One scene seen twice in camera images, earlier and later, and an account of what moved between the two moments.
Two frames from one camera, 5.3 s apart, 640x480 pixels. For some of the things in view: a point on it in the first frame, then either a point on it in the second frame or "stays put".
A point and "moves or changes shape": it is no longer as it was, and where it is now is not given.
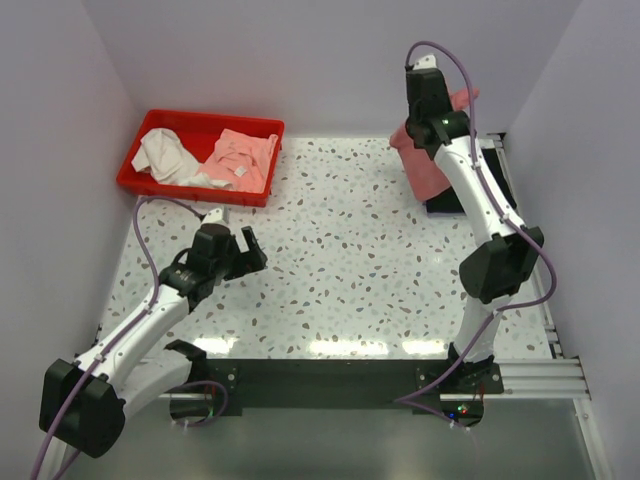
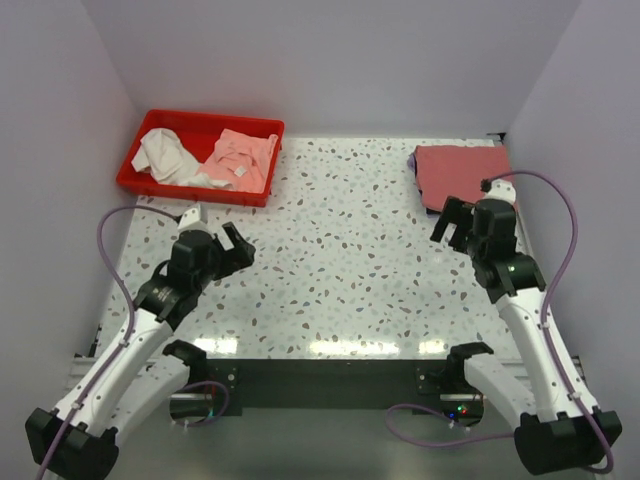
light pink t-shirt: x=240 y=159 stays put
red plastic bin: x=200 y=132 stays put
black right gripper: x=445 y=95 → x=448 y=213
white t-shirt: x=163 y=155 stays put
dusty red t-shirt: x=426 y=178 moves or changes shape
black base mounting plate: x=335 y=386 stays put
